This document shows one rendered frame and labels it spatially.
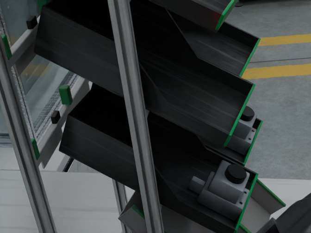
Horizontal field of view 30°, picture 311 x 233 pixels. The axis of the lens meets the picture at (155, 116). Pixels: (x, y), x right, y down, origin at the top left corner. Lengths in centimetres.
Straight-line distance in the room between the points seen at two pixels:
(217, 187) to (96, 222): 62
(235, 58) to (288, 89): 261
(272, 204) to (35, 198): 49
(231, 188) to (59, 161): 87
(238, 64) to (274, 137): 221
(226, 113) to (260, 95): 269
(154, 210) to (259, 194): 38
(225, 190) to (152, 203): 11
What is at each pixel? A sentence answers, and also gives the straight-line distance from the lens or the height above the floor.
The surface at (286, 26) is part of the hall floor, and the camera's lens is 434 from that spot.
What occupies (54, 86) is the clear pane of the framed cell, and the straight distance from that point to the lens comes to 187.
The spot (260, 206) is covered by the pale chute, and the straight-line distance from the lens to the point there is 116.
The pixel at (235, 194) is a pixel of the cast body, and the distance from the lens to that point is 83.
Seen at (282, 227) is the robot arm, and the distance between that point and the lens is 61.
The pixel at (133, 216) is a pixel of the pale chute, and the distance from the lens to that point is 89.
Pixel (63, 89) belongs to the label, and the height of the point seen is 134.
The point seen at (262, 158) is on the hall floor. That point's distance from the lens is 297.
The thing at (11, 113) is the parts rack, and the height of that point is 141.
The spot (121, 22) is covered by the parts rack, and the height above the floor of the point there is 153.
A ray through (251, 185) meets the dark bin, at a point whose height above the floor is 121.
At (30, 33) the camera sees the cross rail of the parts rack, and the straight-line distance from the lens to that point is 83.
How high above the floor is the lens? 178
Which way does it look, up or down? 32 degrees down
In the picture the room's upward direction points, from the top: 8 degrees counter-clockwise
